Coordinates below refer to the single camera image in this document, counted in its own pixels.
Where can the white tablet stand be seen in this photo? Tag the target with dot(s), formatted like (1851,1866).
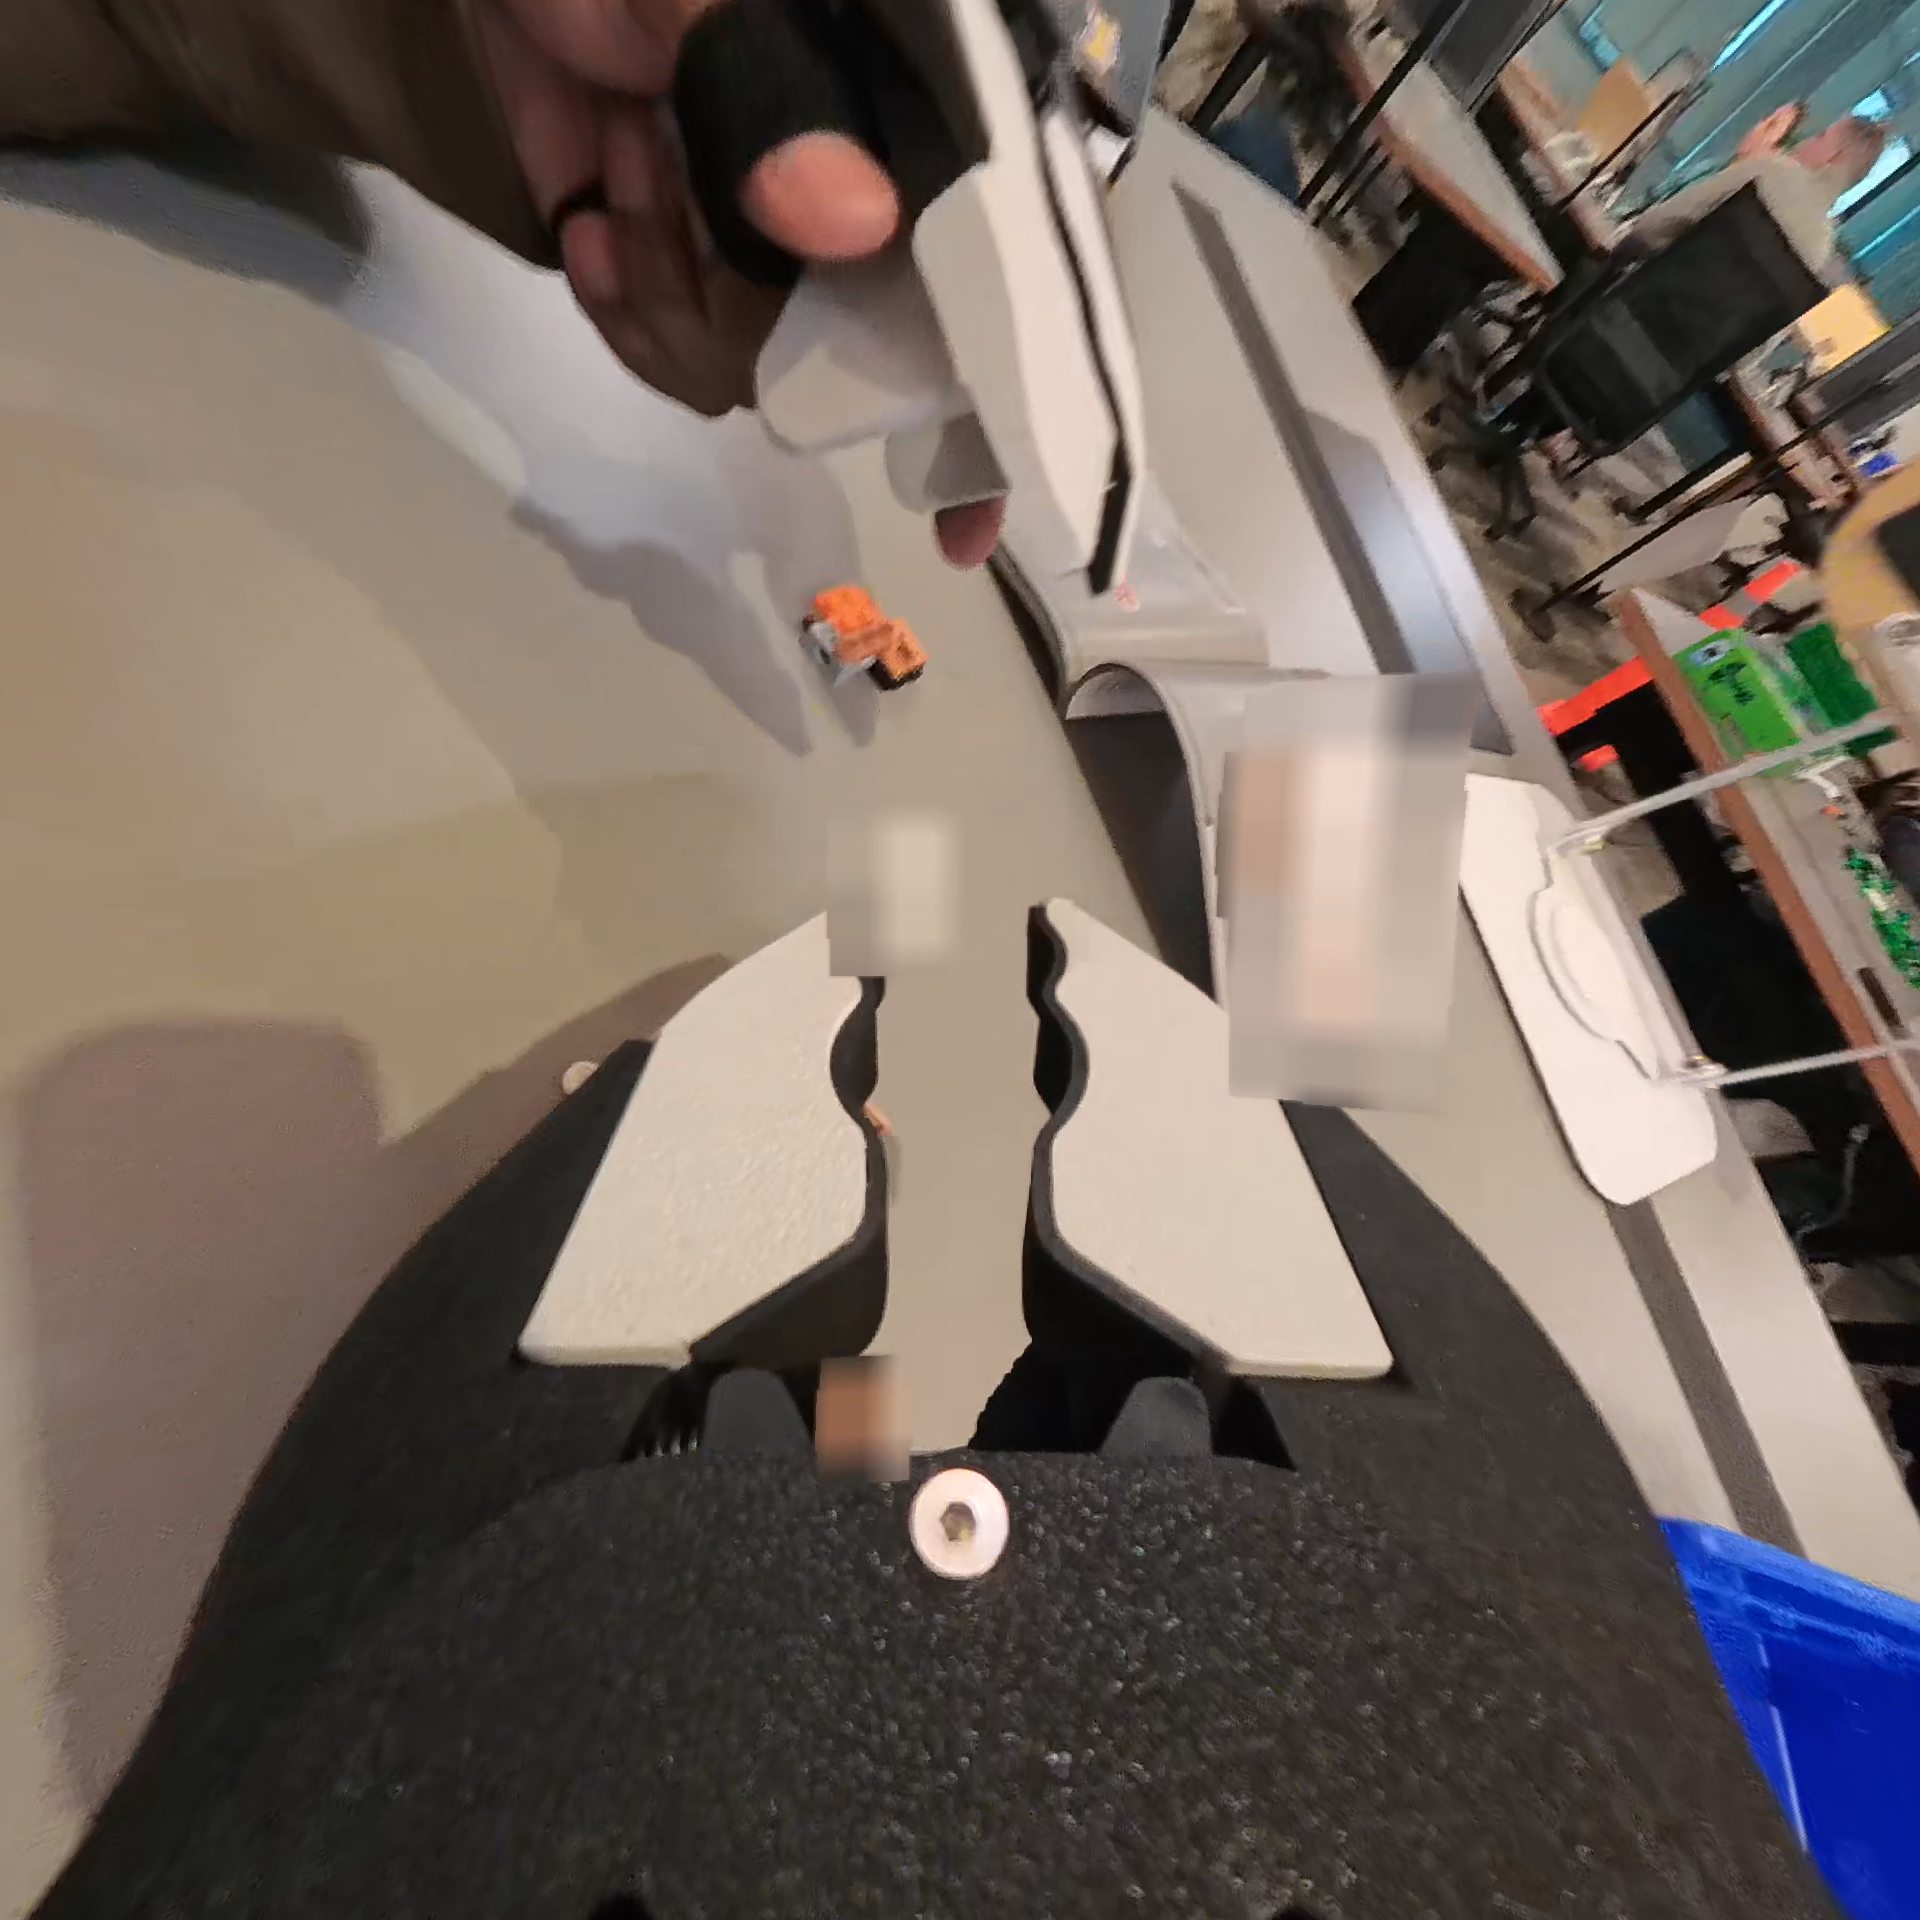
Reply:
(1559,1050)

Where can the person's left hand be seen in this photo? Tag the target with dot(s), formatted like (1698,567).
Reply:
(600,148)

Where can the grey desk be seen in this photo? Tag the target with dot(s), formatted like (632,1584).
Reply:
(300,675)

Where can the grey instruction booklet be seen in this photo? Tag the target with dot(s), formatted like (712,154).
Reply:
(1142,840)

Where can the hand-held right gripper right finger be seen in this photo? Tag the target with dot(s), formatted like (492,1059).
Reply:
(1184,1201)

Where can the long office desk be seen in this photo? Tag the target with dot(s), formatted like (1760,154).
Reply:
(1800,840)
(1440,136)

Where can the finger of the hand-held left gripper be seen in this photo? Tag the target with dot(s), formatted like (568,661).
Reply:
(1020,300)
(1110,300)

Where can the blue plastic bin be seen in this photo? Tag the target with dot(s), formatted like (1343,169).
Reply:
(1830,1723)

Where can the orange grey brick assembly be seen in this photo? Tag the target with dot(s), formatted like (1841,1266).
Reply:
(863,629)

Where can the scattered green bricks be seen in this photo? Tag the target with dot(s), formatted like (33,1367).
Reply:
(1890,914)

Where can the person's left forearm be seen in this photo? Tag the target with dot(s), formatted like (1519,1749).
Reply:
(224,76)

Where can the black tablet tan frame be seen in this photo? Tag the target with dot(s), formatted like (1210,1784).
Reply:
(1882,539)

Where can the green brick box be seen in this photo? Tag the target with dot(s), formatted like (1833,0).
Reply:
(1740,691)

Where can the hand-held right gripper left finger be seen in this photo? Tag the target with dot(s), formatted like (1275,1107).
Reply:
(704,1185)

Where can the black office chair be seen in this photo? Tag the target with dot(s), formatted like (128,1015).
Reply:
(1681,316)

